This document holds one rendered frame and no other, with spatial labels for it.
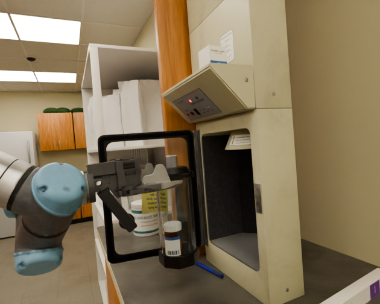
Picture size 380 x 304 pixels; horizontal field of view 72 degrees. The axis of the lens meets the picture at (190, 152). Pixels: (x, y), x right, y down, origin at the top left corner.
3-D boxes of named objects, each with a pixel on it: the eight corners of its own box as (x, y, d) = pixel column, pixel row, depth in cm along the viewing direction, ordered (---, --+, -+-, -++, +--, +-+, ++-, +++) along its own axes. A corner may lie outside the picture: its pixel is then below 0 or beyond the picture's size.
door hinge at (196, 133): (204, 244, 91) (196, 130, 90) (208, 246, 89) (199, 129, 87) (201, 245, 90) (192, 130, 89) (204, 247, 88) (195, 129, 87)
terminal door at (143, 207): (202, 247, 89) (193, 129, 88) (107, 265, 81) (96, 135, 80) (201, 247, 90) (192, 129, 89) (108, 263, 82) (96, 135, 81)
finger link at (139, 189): (160, 184, 58) (120, 189, 58) (161, 191, 58) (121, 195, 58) (162, 181, 63) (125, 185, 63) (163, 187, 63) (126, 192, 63)
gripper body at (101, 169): (142, 158, 60) (85, 165, 55) (146, 195, 60) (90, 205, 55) (134, 158, 67) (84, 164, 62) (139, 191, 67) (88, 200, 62)
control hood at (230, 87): (195, 123, 90) (193, 94, 90) (256, 108, 60) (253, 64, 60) (163, 125, 85) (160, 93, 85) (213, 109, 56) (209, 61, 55)
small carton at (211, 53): (216, 76, 69) (214, 53, 69) (227, 71, 64) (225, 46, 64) (199, 76, 66) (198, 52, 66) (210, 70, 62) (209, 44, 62)
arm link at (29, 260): (20, 252, 39) (21, 192, 46) (9, 283, 45) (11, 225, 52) (75, 246, 44) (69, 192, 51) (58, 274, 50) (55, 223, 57)
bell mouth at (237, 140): (259, 146, 90) (258, 129, 89) (301, 144, 73) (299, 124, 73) (214, 150, 82) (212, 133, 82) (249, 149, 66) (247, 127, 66)
